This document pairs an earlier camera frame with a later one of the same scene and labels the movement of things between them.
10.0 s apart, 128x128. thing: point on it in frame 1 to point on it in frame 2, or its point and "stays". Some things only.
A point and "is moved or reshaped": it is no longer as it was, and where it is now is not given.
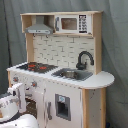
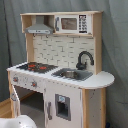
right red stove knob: (34, 84) stays
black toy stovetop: (33, 66) stays
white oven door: (35, 104) is moved or reshaped
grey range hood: (40, 27) stays
